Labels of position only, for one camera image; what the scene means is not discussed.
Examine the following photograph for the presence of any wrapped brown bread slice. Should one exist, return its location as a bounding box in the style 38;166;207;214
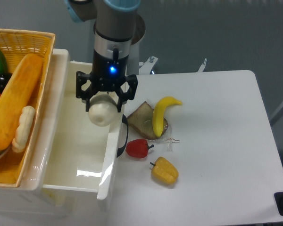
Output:
127;101;180;151

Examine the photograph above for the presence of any white bracket with bolt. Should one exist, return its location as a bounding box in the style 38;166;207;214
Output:
139;56;158;75

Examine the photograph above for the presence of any pale cream pear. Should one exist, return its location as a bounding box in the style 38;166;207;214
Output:
88;94;118;127

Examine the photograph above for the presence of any dark blackberry toy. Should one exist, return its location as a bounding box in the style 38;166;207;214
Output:
0;72;12;94

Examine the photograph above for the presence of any open white upper drawer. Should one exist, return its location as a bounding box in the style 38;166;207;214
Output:
43;61;123;202

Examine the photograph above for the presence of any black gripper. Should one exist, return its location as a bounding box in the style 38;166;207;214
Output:
75;48;139;113

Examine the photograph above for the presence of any red bell pepper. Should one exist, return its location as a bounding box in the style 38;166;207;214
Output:
125;139;154;159

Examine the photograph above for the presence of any yellow bell pepper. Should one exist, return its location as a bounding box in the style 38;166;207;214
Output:
150;156;179;185

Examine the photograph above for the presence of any yellow wicker basket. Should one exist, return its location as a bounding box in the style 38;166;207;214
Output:
0;29;55;188

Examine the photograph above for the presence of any black drawer handle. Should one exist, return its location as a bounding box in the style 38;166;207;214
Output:
117;114;129;158

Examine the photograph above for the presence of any yellow banana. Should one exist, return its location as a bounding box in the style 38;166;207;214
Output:
152;96;183;137

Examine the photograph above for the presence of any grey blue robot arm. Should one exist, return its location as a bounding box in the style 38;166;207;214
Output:
65;0;140;111

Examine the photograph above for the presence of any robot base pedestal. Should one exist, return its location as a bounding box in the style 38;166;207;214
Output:
126;14;146;75

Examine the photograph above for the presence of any orange baguette bread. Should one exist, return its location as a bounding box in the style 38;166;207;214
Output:
0;54;43;151

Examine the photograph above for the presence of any small cream croissant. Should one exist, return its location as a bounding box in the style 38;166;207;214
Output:
12;105;35;153

